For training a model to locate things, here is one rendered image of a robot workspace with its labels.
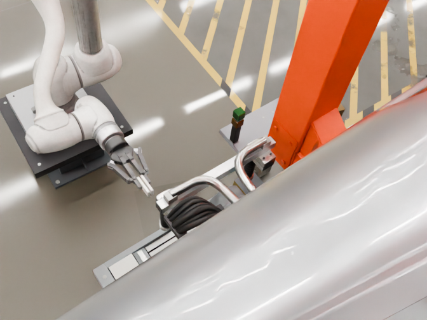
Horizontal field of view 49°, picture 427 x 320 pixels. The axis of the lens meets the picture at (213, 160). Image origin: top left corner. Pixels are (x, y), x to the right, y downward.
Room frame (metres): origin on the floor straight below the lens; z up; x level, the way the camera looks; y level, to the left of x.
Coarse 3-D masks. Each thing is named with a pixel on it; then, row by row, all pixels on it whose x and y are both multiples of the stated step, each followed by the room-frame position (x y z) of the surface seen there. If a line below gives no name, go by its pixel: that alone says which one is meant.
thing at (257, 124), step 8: (272, 104) 1.47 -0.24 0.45; (256, 112) 1.41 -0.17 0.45; (264, 112) 1.41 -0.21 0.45; (272, 112) 1.42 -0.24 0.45; (248, 120) 1.36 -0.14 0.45; (256, 120) 1.36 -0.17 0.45; (264, 120) 1.37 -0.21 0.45; (272, 120) 1.37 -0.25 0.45; (224, 128) 1.29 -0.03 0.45; (248, 128) 1.31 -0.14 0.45; (256, 128) 1.31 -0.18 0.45; (264, 128) 1.32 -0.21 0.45; (224, 136) 1.25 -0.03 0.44; (240, 136) 1.26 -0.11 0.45; (248, 136) 1.26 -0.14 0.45; (256, 136) 1.27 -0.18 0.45; (232, 144) 1.21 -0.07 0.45; (240, 144) 1.21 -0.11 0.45
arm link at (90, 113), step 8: (88, 96) 1.03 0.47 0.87; (80, 104) 0.98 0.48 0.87; (88, 104) 0.98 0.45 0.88; (96, 104) 0.99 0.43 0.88; (72, 112) 0.94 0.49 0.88; (80, 112) 0.94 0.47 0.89; (88, 112) 0.94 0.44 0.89; (96, 112) 0.95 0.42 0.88; (104, 112) 0.96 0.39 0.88; (80, 120) 0.90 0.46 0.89; (88, 120) 0.91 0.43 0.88; (96, 120) 0.92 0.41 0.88; (104, 120) 0.93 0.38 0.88; (112, 120) 0.95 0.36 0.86; (80, 128) 0.88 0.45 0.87; (88, 128) 0.89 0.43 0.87; (96, 128) 0.90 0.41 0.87; (88, 136) 0.88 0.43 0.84
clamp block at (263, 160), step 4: (248, 144) 0.86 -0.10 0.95; (268, 152) 0.84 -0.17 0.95; (272, 152) 0.84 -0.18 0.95; (260, 156) 0.82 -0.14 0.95; (264, 156) 0.82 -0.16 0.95; (268, 156) 0.82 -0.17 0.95; (272, 156) 0.83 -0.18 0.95; (256, 160) 0.82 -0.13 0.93; (260, 160) 0.81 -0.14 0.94; (264, 160) 0.81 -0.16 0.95; (268, 160) 0.81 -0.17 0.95; (272, 160) 0.82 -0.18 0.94; (256, 164) 0.82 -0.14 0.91; (260, 164) 0.81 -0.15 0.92; (264, 164) 0.80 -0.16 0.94; (268, 164) 0.81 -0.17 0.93; (272, 164) 0.82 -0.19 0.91; (260, 168) 0.80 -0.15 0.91; (264, 168) 0.80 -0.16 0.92
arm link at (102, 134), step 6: (102, 126) 0.90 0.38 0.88; (108, 126) 0.90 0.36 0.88; (114, 126) 0.91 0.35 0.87; (96, 132) 0.88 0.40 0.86; (102, 132) 0.88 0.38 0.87; (108, 132) 0.88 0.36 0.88; (114, 132) 0.89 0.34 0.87; (120, 132) 0.90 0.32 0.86; (96, 138) 0.87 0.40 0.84; (102, 138) 0.86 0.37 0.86; (108, 138) 0.86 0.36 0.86; (102, 144) 0.85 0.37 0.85
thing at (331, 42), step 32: (320, 0) 1.13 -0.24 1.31; (352, 0) 1.06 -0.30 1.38; (384, 0) 1.13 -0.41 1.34; (320, 32) 1.10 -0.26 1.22; (352, 32) 1.07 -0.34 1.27; (320, 64) 1.07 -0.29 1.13; (352, 64) 1.12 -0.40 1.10; (288, 96) 1.13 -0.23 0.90; (320, 96) 1.05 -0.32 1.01; (288, 128) 1.10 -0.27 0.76; (288, 160) 1.05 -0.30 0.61
